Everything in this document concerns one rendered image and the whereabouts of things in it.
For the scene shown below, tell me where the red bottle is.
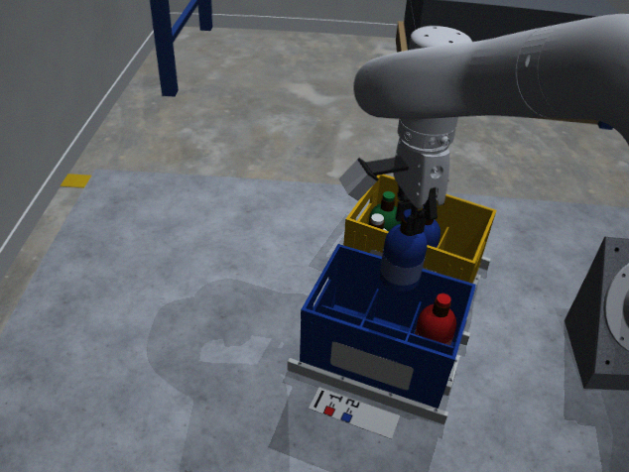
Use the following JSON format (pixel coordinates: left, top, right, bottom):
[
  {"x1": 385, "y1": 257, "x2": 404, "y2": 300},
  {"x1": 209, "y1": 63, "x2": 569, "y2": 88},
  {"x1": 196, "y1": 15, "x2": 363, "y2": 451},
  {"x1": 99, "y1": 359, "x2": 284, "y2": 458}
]
[{"x1": 415, "y1": 294, "x2": 456, "y2": 345}]

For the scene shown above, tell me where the green bottle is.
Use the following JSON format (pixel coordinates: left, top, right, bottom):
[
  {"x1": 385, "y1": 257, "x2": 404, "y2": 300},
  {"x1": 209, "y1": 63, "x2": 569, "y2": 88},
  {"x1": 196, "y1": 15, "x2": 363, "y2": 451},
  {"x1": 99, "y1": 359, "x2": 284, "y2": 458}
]
[{"x1": 368, "y1": 191, "x2": 401, "y2": 231}]

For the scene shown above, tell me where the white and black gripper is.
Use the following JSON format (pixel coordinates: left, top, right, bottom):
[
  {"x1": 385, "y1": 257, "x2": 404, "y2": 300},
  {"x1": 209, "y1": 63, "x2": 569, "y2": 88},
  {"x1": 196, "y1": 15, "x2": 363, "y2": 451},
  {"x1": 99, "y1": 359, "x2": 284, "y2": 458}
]
[{"x1": 393, "y1": 138, "x2": 449, "y2": 236}]

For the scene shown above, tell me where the white paper pick list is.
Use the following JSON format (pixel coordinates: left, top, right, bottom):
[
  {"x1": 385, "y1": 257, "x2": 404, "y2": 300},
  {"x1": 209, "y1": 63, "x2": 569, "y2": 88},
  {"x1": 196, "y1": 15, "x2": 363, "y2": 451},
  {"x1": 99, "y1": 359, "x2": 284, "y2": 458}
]
[{"x1": 309, "y1": 387, "x2": 400, "y2": 439}]

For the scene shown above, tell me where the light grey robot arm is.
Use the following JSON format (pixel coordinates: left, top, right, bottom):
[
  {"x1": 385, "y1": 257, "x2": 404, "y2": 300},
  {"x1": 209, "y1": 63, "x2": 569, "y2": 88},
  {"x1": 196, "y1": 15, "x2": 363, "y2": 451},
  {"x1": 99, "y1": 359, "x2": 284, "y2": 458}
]
[{"x1": 339, "y1": 14, "x2": 629, "y2": 351}]

